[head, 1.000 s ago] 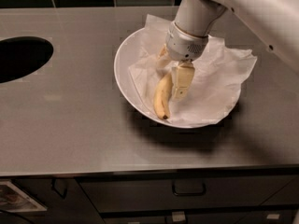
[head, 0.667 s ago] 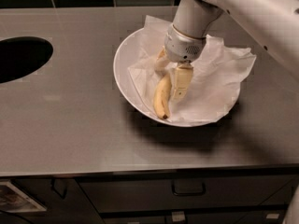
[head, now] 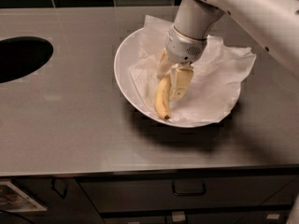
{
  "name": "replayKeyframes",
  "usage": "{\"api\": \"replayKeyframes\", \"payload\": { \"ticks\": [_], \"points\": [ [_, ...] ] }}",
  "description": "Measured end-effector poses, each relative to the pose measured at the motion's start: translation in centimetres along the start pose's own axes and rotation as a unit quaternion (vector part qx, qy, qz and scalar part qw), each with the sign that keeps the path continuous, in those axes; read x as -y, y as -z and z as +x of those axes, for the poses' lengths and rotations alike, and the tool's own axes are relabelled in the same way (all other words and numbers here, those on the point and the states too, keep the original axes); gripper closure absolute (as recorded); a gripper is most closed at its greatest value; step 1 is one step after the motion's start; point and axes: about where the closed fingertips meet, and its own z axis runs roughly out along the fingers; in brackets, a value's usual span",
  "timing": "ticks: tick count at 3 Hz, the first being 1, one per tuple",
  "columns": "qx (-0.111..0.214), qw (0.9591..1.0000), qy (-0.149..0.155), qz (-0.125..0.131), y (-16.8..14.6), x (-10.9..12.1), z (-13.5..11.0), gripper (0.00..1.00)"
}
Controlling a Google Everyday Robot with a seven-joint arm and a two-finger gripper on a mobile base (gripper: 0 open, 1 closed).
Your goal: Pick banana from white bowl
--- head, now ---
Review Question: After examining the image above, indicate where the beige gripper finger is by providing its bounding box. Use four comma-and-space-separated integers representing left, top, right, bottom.
156, 49, 174, 79
170, 65, 193, 100

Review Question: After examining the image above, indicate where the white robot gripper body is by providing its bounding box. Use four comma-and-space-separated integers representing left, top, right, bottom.
165, 25, 207, 63

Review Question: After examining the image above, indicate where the yellow banana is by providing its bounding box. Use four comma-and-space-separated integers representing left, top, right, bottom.
154, 75, 171, 120

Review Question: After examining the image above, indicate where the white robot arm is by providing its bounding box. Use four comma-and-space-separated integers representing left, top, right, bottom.
157, 0, 299, 78

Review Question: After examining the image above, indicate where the white bowl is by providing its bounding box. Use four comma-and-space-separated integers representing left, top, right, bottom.
114, 28, 241, 128

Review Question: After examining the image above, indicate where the white crumpled paper sheet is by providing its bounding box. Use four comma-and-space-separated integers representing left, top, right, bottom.
125, 16, 256, 128

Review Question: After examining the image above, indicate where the grey drawer front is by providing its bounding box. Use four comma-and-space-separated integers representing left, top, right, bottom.
80, 175, 299, 213

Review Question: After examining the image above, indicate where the dark round sink opening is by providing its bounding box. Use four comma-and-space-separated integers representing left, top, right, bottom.
0, 36, 53, 83

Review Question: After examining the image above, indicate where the small white label sticker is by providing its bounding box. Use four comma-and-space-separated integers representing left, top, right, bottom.
266, 214, 279, 220

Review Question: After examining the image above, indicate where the picture card on cabinet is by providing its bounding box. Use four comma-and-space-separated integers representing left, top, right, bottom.
0, 180, 47, 213

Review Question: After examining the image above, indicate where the black drawer handle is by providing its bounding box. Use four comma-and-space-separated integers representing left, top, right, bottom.
171, 180, 206, 197

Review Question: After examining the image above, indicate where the black cabinet door handle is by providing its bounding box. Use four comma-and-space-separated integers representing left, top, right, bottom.
50, 178, 68, 200

